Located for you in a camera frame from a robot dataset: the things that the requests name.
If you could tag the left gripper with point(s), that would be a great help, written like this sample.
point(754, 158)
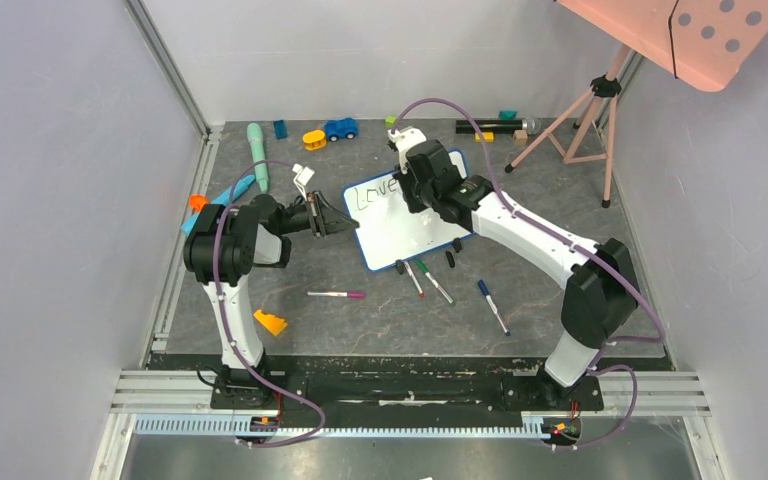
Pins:
point(320, 210)

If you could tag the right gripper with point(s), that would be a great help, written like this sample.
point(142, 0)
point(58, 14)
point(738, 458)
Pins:
point(408, 182)

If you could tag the blue framed whiteboard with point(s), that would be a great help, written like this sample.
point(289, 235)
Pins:
point(387, 230)

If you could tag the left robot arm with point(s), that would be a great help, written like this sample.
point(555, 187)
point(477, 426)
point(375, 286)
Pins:
point(222, 247)

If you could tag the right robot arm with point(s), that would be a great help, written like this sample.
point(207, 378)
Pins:
point(598, 279)

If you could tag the pink whiteboard marker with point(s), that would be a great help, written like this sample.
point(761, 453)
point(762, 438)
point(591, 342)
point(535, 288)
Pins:
point(337, 294)

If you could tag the green whiteboard marker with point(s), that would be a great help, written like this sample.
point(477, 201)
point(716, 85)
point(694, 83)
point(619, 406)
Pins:
point(432, 279)

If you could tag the red whiteboard marker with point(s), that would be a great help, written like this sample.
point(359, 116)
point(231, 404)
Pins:
point(408, 269)

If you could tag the blue whiteboard marker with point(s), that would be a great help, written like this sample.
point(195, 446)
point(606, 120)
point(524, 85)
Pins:
point(493, 307)

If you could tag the yellow oval toy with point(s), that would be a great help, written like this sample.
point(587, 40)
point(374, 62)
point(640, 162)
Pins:
point(314, 140)

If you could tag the blue toy car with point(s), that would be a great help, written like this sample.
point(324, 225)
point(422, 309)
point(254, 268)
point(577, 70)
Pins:
point(346, 128)

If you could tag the dark blue block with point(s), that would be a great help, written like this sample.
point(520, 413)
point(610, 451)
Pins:
point(280, 129)

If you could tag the tan wooden cube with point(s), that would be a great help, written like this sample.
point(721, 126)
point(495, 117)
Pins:
point(520, 137)

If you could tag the teal block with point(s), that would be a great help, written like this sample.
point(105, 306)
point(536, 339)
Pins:
point(507, 114)

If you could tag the yellow wedge block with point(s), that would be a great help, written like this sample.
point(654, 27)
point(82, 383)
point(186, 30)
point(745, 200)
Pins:
point(273, 324)

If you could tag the mint green toy tube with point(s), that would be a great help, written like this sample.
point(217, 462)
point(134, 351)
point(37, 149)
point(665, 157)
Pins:
point(255, 137)

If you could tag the black cylinder flashlight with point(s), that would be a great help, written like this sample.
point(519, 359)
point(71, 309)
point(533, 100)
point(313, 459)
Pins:
point(530, 125)

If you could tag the orange toy piece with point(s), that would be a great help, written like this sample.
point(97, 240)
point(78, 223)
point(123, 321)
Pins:
point(197, 202)

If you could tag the pink tripod stand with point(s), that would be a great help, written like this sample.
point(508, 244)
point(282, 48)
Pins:
point(602, 91)

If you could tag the pink perforated panel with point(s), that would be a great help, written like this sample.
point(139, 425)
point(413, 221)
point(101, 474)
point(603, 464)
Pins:
point(701, 42)

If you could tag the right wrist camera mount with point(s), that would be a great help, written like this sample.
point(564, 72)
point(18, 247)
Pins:
point(401, 141)

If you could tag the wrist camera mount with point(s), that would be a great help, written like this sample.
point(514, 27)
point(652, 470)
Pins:
point(401, 141)
point(302, 176)

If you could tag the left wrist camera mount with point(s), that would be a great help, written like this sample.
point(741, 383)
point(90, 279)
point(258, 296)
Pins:
point(302, 176)

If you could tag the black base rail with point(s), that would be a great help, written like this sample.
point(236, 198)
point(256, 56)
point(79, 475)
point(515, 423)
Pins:
point(383, 392)

